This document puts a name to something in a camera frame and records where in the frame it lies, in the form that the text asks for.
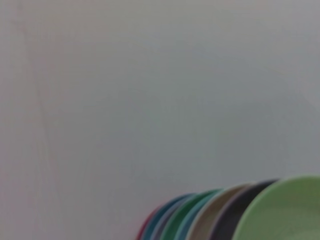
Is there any light green plate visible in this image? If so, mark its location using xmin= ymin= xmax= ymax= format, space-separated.
xmin=232 ymin=174 xmax=320 ymax=240

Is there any dark green plate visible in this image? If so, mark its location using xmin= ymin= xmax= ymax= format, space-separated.
xmin=159 ymin=188 xmax=224 ymax=240

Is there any teal blue plate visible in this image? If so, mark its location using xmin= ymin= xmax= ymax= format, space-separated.
xmin=142 ymin=193 xmax=197 ymax=240

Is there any beige plate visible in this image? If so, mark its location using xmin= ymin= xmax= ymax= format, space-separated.
xmin=192 ymin=183 xmax=254 ymax=240

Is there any light blue plate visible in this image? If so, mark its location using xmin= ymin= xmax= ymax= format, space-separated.
xmin=174 ymin=192 xmax=221 ymax=240

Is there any grey purple plate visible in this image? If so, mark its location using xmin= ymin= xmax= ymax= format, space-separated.
xmin=151 ymin=199 xmax=187 ymax=240

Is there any red plate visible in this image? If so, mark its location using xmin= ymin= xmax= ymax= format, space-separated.
xmin=136 ymin=204 xmax=162 ymax=240

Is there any lilac plate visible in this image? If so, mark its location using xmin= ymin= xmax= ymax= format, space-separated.
xmin=209 ymin=178 xmax=281 ymax=240

